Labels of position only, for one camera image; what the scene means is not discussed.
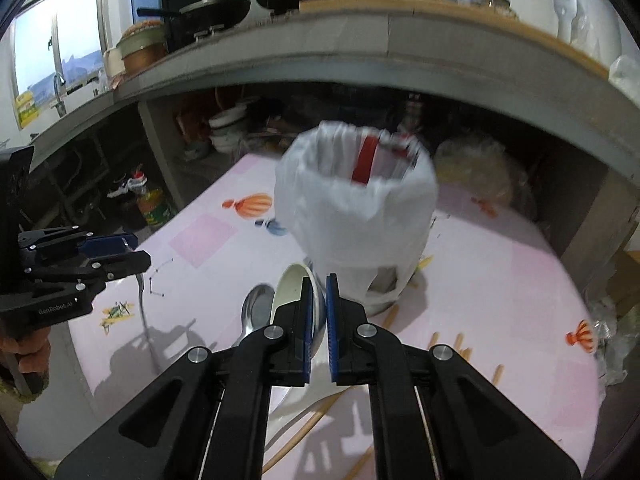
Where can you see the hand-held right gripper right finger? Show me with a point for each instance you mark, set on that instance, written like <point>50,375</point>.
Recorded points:
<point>332,340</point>

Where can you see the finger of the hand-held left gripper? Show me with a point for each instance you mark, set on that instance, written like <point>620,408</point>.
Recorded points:
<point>107,245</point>
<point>125,262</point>

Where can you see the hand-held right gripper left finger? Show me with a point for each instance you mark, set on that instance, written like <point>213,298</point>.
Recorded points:
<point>308,345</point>

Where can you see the white ceramic spoon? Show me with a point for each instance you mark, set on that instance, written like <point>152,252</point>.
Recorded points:
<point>290,285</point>

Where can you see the steel spoon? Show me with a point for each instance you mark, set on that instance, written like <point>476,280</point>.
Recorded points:
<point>255,305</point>

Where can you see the white plastic liner bag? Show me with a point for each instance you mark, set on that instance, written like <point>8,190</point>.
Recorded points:
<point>350,200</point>

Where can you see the person's left hand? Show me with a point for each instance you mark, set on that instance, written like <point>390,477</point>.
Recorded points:
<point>25,344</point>

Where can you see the cooking oil bottle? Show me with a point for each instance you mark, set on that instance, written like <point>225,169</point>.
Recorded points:
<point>152,205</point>

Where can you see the sink drain pipes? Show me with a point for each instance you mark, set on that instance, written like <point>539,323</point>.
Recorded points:
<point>75,175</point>

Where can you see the yellow green detergent bottle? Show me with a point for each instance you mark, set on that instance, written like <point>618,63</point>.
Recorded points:
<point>26,110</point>

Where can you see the sink faucet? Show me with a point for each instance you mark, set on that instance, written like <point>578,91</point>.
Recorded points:
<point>59,92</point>

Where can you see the orange snack packet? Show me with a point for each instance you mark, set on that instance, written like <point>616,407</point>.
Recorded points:
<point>187,120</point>

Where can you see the window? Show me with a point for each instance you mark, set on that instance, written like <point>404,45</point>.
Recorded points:
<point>55,35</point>

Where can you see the white ceramic cup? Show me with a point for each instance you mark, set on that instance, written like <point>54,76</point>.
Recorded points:
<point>112,62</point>

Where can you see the stack of ceramic bowls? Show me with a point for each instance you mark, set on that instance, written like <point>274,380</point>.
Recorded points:
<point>227,120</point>

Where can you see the red plastic spoon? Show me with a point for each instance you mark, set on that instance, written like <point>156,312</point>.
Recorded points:
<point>365,160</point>

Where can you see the stacked basins on counter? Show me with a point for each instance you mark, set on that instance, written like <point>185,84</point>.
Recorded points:
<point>142,47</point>

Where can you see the yellow plastic bag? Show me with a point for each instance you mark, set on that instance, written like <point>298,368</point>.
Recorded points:
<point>472,165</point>

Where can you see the gas stove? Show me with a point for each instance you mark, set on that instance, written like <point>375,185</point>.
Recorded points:
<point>215,31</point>

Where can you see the black wok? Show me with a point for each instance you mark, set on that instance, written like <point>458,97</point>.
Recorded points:
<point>220,10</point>

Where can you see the crumpled clear plastic bags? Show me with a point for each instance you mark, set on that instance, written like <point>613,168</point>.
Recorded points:
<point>607,340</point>

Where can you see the cardboard box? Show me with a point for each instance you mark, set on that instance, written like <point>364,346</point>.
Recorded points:
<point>627,280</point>

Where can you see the glass pickle jar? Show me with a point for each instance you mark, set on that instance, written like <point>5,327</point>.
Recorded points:
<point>500,5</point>

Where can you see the clear plastic bag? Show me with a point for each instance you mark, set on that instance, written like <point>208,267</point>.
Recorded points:
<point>625,75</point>

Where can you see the white kitchen appliance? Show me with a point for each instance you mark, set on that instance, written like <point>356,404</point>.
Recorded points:
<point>575,10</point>

